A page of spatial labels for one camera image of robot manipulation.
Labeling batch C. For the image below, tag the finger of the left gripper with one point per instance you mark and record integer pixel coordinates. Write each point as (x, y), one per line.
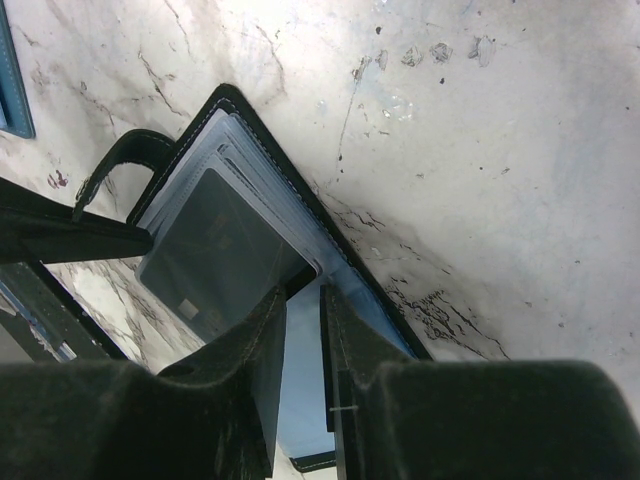
(47, 321)
(35, 228)

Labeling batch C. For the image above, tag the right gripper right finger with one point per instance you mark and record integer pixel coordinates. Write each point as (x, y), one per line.
(396, 417)

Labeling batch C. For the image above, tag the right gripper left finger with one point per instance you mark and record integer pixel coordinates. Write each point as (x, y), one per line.
(211, 415)

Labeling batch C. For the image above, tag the black leather card holder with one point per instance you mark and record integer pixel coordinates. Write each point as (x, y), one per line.
(228, 136)

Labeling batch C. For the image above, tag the blue plastic card sleeve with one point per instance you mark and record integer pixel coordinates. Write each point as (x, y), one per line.
(16, 118)

